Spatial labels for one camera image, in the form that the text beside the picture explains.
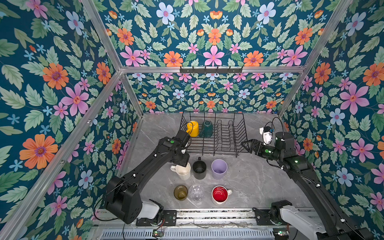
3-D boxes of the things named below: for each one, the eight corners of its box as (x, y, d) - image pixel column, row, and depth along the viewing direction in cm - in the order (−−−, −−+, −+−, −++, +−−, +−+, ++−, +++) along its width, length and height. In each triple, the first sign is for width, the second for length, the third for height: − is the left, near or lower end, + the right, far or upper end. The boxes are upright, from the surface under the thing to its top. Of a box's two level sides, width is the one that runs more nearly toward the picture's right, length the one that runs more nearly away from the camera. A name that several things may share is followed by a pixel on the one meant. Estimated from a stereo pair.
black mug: (193, 179, 88) (192, 172, 81) (193, 164, 94) (193, 157, 87) (206, 179, 88) (206, 172, 81) (205, 164, 94) (206, 157, 87)
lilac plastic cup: (211, 181, 87) (212, 173, 77) (211, 167, 92) (211, 158, 83) (225, 181, 87) (228, 173, 77) (224, 167, 92) (226, 158, 83)
